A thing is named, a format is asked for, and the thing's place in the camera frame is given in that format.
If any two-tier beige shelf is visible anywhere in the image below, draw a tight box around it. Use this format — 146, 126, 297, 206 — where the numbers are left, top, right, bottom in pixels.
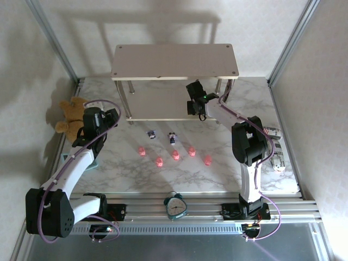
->
110, 43, 240, 126

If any brown teddy bear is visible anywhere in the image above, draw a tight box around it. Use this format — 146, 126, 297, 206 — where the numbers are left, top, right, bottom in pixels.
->
55, 97, 88, 144

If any newspaper print flag box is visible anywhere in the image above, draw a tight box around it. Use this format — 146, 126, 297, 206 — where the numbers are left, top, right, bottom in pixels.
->
262, 125, 282, 141

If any teal heart alarm clock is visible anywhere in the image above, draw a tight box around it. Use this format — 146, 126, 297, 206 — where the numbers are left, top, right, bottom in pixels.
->
163, 191, 188, 221

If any left controller board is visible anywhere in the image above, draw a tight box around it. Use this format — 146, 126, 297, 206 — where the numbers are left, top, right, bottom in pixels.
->
89, 224, 119, 236

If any controller board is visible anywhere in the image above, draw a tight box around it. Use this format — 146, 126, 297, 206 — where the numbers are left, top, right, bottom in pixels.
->
243, 223, 261, 237
89, 224, 119, 236

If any right controller board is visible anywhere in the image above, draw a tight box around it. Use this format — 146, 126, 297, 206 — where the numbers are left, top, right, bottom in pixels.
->
243, 223, 261, 237

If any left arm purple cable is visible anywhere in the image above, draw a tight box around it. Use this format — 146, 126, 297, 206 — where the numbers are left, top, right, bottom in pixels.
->
38, 99, 122, 243

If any left aluminium frame post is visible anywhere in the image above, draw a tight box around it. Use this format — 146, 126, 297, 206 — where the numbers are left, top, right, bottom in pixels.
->
26, 0, 81, 82

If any aluminium frame post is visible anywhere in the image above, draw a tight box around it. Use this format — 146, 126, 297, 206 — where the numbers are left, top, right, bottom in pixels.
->
268, 0, 320, 86
26, 0, 81, 82

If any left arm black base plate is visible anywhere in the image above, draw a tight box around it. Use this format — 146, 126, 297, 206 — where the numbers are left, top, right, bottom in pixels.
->
104, 203, 127, 219

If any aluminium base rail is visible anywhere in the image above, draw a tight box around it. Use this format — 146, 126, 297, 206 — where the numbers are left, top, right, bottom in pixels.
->
65, 191, 320, 225

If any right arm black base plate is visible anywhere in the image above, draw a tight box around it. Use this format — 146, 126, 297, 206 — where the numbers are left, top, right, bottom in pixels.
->
221, 202, 271, 221

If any right aluminium frame post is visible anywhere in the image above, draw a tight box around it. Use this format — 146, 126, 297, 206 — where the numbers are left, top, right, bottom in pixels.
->
268, 0, 320, 86

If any perforated grey cable duct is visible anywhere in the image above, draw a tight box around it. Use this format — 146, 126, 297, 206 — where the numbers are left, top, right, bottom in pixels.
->
72, 221, 244, 236

